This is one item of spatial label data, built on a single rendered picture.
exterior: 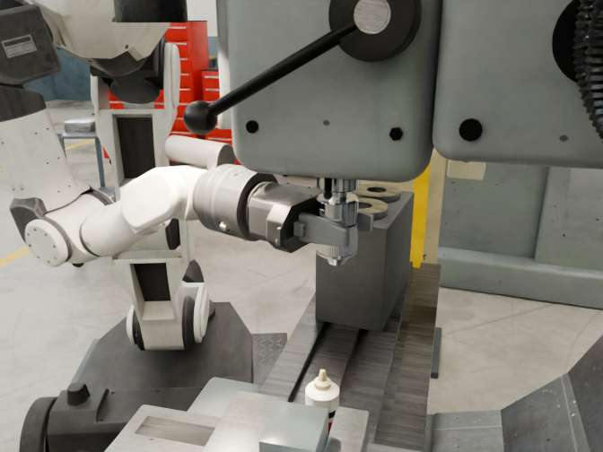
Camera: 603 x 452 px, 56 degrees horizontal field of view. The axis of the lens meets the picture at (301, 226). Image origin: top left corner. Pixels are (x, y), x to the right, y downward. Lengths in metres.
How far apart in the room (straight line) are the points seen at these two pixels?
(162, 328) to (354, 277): 0.70
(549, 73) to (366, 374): 0.54
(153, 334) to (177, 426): 0.87
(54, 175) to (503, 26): 0.68
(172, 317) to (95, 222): 0.64
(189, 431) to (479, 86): 0.46
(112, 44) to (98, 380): 0.93
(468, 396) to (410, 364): 1.62
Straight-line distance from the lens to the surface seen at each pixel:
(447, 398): 2.48
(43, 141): 0.92
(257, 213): 0.64
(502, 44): 0.46
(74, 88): 12.02
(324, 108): 0.50
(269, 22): 0.51
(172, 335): 1.52
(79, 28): 0.94
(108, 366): 1.66
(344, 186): 0.60
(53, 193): 0.93
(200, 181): 0.70
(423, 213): 2.42
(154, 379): 1.57
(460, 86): 0.47
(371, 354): 0.91
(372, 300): 0.94
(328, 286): 0.96
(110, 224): 0.85
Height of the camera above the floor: 1.45
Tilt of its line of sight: 20 degrees down
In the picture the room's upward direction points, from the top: straight up
